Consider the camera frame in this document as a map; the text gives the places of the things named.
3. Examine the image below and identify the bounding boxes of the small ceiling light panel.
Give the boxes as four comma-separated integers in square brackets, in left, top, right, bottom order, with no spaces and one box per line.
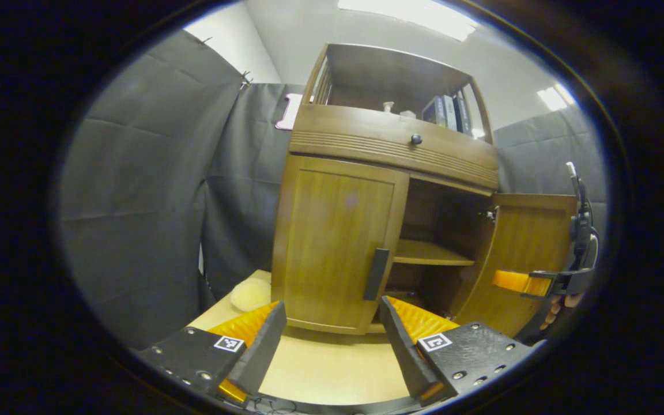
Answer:
[537,84,576,111]

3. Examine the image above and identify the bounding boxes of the black backdrop cloth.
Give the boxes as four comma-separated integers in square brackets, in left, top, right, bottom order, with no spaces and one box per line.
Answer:
[58,29,608,349]

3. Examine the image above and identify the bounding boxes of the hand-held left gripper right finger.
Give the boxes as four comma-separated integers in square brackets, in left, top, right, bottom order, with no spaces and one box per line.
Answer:
[379,296,534,404]

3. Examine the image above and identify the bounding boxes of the black cables under table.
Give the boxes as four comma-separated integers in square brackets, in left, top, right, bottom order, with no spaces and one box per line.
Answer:
[248,395,298,413]

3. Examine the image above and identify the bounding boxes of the cream plush ball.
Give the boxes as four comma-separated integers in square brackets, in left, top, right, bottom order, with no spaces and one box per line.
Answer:
[229,278,272,312]

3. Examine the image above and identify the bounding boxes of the wooden double-door shoe cabinet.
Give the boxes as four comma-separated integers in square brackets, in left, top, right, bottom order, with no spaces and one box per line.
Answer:
[270,43,579,338]

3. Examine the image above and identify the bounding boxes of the wooden cabinet door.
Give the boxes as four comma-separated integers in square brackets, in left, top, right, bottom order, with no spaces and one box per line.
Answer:
[450,193,579,338]
[271,154,410,335]

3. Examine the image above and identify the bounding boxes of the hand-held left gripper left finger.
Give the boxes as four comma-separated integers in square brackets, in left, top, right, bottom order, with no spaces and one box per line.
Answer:
[136,300,288,405]

